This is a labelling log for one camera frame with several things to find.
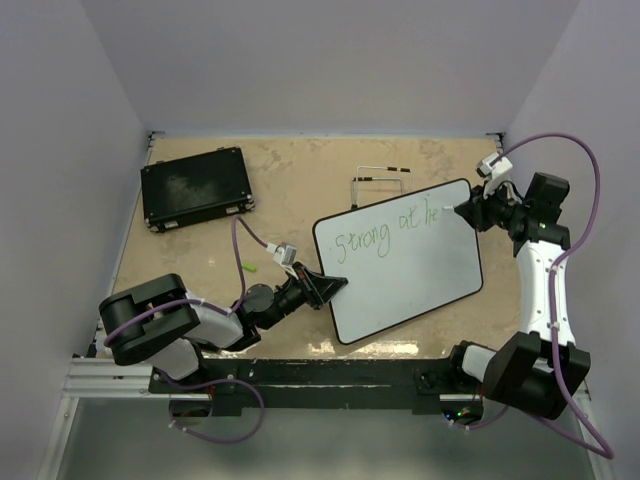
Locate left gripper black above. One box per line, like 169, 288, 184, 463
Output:
261, 261, 347, 330

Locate white whiteboard with dark frame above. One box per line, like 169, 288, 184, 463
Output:
312, 179, 484, 345

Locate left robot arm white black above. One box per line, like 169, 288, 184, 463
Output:
99, 262, 348, 392

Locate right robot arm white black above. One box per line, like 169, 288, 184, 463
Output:
445, 173, 591, 420

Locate black flat case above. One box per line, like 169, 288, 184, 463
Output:
140, 146, 255, 233

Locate black white eraser tool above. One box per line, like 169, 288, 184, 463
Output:
90, 334, 113, 359

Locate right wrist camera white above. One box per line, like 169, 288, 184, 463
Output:
476, 152, 513, 199

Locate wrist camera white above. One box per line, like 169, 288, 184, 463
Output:
476, 152, 513, 199
266, 242, 297, 275

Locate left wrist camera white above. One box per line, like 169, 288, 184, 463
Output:
266, 242, 297, 275

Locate wire whiteboard stand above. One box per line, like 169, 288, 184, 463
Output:
350, 165, 413, 209

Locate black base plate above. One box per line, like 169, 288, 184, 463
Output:
149, 359, 485, 424

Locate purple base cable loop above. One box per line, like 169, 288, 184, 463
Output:
168, 377, 266, 443

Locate aluminium front rail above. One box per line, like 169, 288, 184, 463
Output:
62, 358, 209, 400

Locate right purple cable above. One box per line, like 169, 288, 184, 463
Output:
494, 132, 615, 459

